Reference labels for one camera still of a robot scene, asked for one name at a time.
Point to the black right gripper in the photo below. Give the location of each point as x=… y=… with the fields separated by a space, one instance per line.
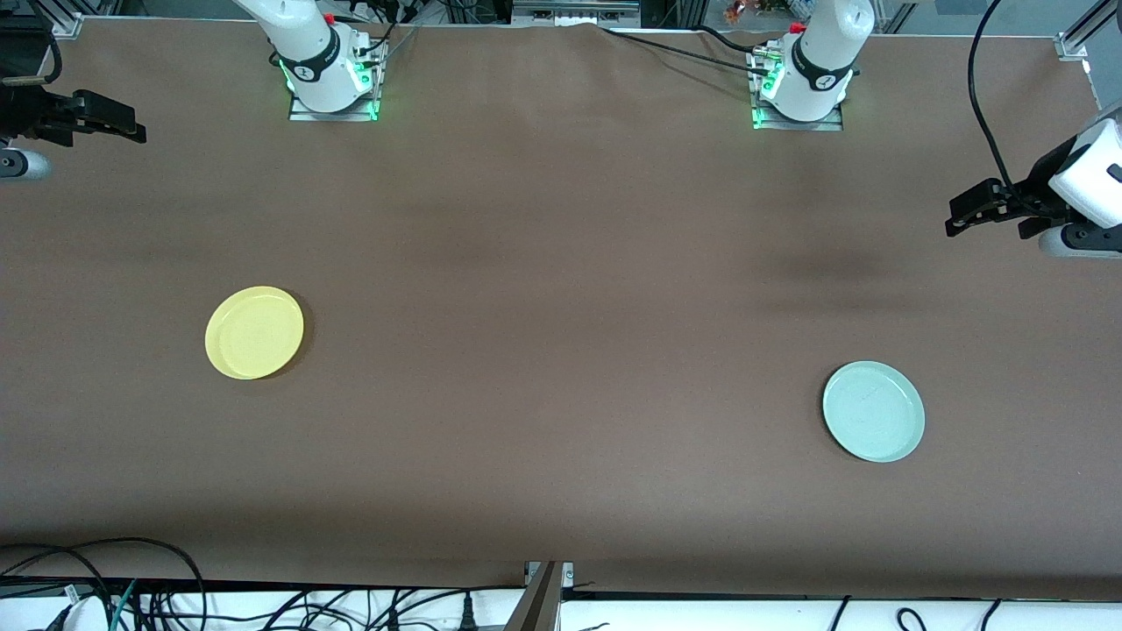
x=26 y=112

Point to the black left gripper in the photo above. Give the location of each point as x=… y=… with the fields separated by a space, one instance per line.
x=1040 y=187

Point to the light green plate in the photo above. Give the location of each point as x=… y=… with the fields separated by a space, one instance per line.
x=874 y=412

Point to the yellow plate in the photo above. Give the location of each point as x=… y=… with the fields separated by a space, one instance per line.
x=254 y=333

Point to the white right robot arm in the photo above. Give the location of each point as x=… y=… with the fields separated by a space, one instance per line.
x=316 y=79

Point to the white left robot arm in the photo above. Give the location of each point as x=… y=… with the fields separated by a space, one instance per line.
x=815 y=96

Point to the orange background object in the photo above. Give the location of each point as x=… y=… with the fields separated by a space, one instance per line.
x=736 y=10

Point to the brown table cover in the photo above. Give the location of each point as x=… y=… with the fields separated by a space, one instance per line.
x=561 y=263

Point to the grey power strip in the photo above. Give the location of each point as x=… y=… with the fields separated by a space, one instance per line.
x=574 y=13

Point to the aluminium profile beam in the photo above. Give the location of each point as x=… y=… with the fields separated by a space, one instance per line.
x=536 y=605

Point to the black power plug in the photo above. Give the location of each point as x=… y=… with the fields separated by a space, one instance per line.
x=469 y=615

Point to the aluminium frame corner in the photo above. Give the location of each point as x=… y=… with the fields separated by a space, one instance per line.
x=63 y=22
x=1082 y=35

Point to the small metal bracket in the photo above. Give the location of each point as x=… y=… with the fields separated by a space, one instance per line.
x=568 y=574

